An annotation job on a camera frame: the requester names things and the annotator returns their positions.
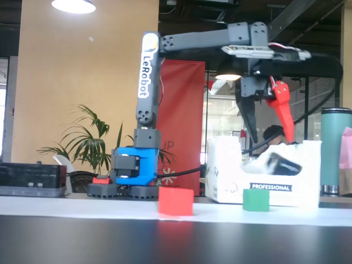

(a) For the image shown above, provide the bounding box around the brown kraft paper bag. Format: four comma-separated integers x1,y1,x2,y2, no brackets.
338,168,352,196

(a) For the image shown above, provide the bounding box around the teal thermos bottle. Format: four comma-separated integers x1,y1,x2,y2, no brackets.
320,107,352,196

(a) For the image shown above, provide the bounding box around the small black box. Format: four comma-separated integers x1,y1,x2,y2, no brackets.
266,152,304,176

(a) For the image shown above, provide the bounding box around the green cube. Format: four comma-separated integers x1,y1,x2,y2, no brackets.
242,188,271,213

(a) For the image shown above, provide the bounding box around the red cube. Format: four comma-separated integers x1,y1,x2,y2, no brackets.
158,187,195,216

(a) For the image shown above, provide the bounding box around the thick black camera cable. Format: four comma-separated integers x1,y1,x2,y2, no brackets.
156,53,344,177

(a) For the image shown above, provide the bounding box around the black electronics case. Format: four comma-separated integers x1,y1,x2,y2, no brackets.
0,161,68,197

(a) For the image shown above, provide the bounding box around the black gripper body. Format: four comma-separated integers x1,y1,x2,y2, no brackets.
235,59,303,100

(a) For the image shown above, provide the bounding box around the dark-haired person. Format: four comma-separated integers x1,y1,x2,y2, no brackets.
262,124,287,147

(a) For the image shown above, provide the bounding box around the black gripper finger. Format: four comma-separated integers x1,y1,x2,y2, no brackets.
236,96,259,144

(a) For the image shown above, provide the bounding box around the red banner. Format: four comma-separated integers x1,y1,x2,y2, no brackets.
156,58,206,195

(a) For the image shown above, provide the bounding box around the white pendant lamp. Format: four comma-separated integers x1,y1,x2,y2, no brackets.
51,0,97,14

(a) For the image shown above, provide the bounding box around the black steel ceiling beam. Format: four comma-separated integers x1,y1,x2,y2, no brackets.
266,0,348,36

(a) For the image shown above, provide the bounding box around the green palm plant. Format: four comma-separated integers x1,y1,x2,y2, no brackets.
37,103,177,177

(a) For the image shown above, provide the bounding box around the pink tissue paper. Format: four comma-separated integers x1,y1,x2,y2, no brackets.
338,126,352,170

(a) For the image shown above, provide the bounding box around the grey robot arm blue base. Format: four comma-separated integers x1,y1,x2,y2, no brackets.
87,21,270,200

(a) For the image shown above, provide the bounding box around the white camera board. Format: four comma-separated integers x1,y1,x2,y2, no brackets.
221,43,312,62

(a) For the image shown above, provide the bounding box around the white cardboard box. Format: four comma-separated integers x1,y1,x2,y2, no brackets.
205,136,322,207

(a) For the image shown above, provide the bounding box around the black pendant lamp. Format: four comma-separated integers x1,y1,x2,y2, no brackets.
214,71,244,81

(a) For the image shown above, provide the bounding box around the white paper sheet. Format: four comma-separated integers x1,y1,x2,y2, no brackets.
0,196,352,227

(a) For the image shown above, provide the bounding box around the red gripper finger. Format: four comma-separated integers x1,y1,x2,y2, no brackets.
265,80,295,142

